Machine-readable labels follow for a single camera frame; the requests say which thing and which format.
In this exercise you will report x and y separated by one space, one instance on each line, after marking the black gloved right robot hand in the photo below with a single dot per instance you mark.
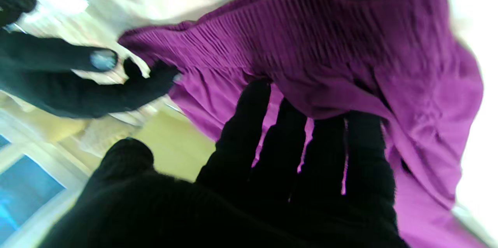
58 92

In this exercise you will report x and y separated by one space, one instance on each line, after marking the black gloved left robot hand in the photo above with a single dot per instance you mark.
218 213

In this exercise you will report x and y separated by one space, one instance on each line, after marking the magenta shorts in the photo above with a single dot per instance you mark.
330 46

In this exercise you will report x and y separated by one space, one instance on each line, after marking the printed room scene backdrop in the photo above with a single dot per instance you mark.
23 189

